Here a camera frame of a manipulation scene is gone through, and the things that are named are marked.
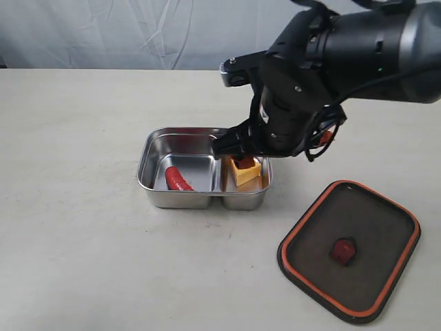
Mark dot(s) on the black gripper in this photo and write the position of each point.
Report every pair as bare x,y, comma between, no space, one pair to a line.
295,113

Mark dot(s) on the yellow toy cheese wedge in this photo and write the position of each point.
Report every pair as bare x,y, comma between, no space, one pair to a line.
242,177

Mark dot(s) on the red toy sausage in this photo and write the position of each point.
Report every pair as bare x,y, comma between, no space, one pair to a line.
175,180

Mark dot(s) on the dark transparent lunch box lid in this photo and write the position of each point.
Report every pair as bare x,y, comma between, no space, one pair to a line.
348,250

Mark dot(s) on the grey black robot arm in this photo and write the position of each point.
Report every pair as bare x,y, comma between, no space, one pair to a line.
390,51

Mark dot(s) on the stainless steel lunch box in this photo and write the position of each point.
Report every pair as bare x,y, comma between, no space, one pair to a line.
189,150

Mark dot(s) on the blue-grey backdrop cloth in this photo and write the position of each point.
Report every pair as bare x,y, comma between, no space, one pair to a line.
164,35

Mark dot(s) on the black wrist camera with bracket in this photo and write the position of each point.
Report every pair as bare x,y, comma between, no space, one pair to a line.
242,71

